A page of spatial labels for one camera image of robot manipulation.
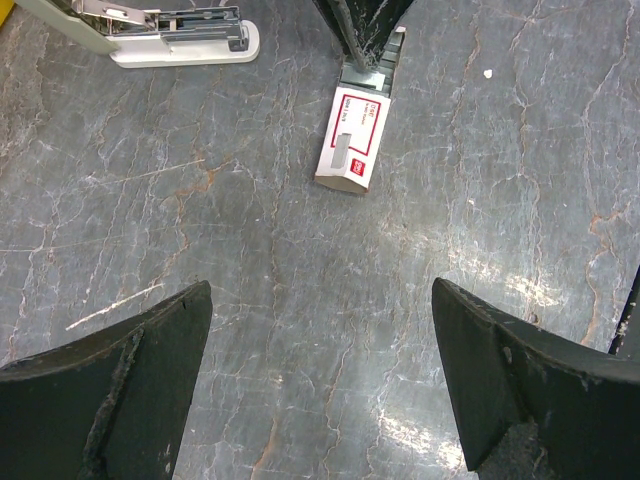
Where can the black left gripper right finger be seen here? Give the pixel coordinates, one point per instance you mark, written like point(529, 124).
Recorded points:
point(503, 373)

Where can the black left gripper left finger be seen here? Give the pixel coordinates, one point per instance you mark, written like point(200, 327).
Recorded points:
point(111, 405)

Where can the green white stapler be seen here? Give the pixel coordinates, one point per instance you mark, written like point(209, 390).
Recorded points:
point(135, 38)

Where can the red white staple box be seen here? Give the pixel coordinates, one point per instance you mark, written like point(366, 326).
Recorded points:
point(355, 128)

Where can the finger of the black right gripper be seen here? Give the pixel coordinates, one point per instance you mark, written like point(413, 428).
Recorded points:
point(337, 15)
point(379, 20)

